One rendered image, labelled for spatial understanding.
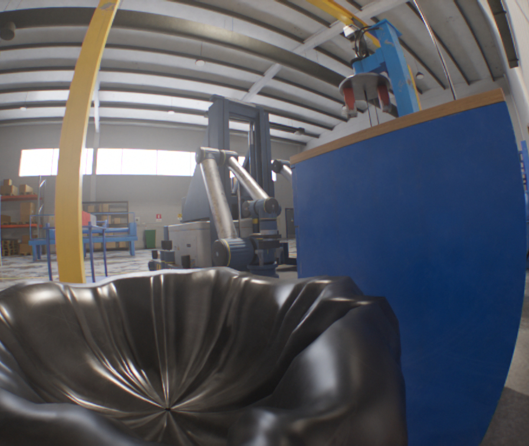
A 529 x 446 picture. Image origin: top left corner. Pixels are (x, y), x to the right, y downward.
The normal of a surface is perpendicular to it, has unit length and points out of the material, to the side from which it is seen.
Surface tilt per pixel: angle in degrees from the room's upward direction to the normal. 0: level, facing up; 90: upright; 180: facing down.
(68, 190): 90
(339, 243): 90
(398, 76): 90
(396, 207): 90
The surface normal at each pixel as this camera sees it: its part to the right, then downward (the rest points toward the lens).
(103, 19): 0.54, -0.05
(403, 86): -0.84, 0.03
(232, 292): 0.59, -0.43
